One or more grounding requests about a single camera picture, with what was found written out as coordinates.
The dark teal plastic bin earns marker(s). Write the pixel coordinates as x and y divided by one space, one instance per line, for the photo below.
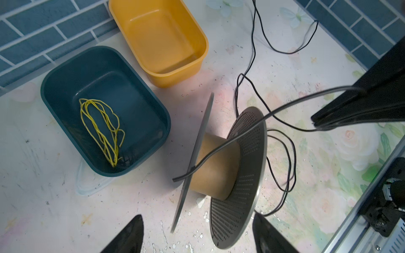
111 116

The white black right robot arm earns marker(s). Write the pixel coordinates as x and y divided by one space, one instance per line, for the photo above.
382 101

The yellow plastic bin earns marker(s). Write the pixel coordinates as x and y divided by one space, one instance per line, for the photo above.
164 37

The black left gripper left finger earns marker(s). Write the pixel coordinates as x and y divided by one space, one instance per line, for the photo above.
129 240

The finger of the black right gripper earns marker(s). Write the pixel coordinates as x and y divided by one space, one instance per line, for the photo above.
383 100

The grey perforated cable spool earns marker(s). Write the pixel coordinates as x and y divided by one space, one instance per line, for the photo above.
228 170

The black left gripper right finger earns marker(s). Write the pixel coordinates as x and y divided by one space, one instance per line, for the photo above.
268 239

